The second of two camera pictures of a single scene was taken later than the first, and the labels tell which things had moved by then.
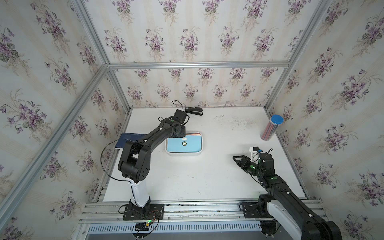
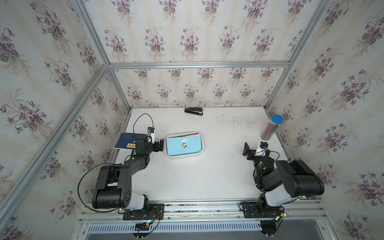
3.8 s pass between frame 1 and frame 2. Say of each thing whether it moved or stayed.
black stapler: stayed
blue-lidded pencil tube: stayed
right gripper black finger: moved
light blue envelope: stayed
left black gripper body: moved
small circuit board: stayed
